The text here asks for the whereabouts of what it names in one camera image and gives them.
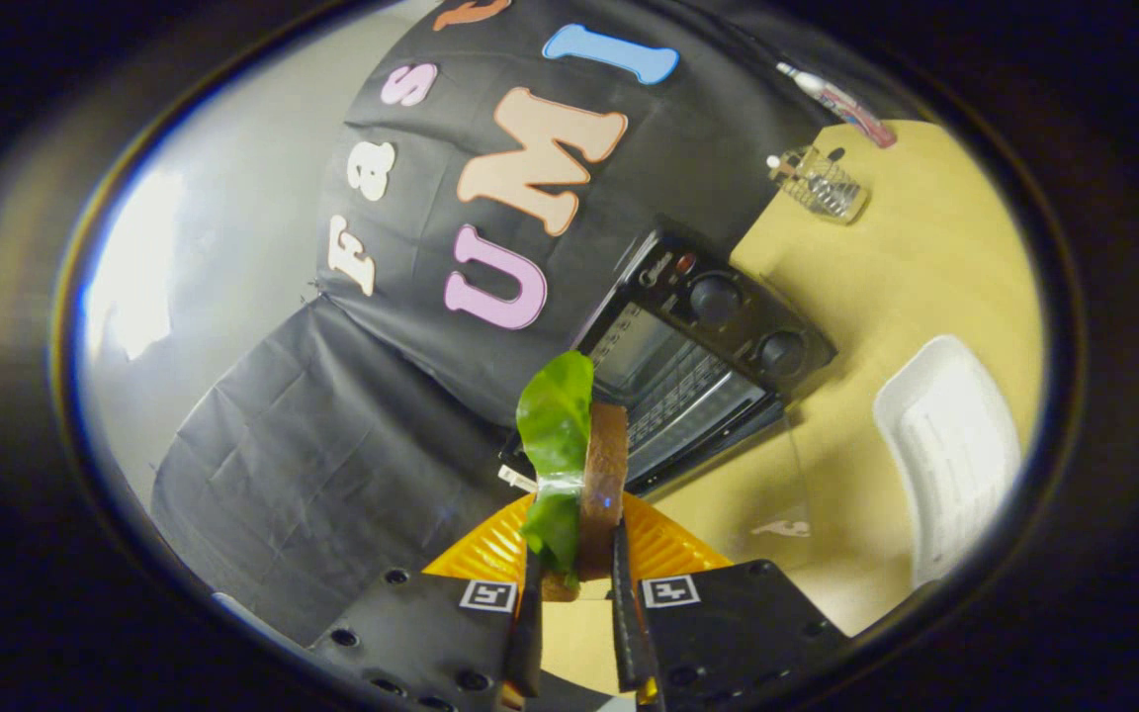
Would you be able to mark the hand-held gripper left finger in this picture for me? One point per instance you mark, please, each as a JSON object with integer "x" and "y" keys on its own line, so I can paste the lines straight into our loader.
{"x": 431, "y": 633}

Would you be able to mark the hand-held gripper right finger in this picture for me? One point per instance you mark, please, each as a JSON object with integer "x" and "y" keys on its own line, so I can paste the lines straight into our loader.
{"x": 728, "y": 633}

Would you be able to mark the lettuce sandwich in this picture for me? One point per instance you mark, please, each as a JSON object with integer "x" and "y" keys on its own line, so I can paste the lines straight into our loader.
{"x": 604, "y": 475}

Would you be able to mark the black toaster oven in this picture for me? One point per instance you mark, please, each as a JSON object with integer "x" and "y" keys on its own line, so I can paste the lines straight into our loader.
{"x": 718, "y": 297}

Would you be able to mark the black backdrop cloth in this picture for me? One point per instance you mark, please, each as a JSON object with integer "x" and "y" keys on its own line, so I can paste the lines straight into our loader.
{"x": 332, "y": 465}

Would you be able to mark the white plastic tray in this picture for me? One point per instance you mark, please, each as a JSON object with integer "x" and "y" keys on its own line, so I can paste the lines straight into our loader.
{"x": 945, "y": 445}

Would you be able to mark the small stick in basket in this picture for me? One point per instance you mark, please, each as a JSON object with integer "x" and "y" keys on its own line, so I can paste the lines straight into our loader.
{"x": 775, "y": 161}

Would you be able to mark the white and pink bottle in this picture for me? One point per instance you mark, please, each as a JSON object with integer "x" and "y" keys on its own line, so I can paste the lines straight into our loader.
{"x": 841, "y": 99}

